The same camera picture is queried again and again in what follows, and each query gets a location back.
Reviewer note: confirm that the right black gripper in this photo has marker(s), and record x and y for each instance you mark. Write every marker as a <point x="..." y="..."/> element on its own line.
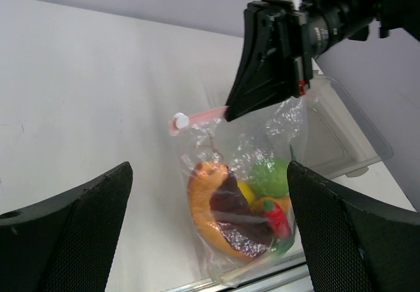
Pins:
<point x="276" y="62"/>

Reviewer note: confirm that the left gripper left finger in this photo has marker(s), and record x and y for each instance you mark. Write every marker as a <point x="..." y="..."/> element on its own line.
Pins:
<point x="66" y="242"/>

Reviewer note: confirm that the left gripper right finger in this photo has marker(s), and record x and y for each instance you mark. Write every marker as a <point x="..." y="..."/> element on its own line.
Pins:
<point x="351" y="241"/>

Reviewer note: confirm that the red chili pepper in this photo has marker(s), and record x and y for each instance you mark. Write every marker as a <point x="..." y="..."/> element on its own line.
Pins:
<point x="276" y="219"/>

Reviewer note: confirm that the green round vegetable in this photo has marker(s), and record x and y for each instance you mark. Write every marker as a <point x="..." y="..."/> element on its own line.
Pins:
<point x="269" y="178"/>

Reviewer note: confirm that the yellow mango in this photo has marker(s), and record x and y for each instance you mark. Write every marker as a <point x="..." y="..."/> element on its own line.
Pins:
<point x="246" y="191"/>

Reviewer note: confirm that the clear zip top bag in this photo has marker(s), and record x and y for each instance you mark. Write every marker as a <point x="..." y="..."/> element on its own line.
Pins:
<point x="276" y="131"/>

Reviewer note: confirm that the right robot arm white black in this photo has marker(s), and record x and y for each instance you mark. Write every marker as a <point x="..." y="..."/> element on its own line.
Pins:
<point x="350" y="19"/>

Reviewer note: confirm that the grey translucent plastic bin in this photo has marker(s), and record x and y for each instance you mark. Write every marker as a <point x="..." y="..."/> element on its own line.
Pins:
<point x="341" y="139"/>

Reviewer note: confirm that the aluminium rail beam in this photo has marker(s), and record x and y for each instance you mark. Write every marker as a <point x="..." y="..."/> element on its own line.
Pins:
<point x="291" y="274"/>

